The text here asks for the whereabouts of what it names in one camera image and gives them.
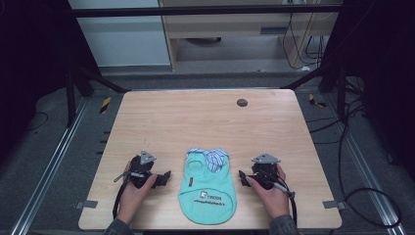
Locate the person's left hand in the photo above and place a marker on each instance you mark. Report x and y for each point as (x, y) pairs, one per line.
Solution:
(132, 199)

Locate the black metal frame leg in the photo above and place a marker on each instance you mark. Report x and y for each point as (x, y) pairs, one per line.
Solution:
(70, 98)
(341, 93)

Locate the yellow black hazard tape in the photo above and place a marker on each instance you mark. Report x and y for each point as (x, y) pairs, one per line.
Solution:
(315, 101)
(105, 105)

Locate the black metal crossbar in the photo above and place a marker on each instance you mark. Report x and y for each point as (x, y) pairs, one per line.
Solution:
(195, 11)

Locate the light wooden desk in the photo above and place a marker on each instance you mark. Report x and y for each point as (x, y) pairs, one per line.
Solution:
(235, 27)

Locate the aluminium floor rail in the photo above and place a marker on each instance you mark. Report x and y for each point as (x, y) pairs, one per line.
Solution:
(49, 166)
(365, 166)

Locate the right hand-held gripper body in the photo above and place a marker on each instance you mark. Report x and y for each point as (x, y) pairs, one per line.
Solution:
(267, 171)

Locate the grey round table grommet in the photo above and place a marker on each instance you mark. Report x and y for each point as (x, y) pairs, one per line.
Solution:
(241, 103)

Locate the grey metal table bracket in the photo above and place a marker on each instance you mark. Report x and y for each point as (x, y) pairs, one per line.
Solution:
(86, 204)
(333, 204)

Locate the dark curtain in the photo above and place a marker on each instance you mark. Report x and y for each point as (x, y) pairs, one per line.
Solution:
(36, 65)
(385, 71)

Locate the green pet shirt striped collar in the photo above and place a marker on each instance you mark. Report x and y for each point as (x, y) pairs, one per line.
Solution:
(207, 192)

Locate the white cabinet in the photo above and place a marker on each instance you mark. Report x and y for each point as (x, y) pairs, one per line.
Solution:
(125, 37)

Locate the person's right hand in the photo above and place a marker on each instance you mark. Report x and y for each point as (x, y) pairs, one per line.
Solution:
(274, 200)

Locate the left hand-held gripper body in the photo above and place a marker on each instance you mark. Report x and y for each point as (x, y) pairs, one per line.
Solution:
(141, 169)

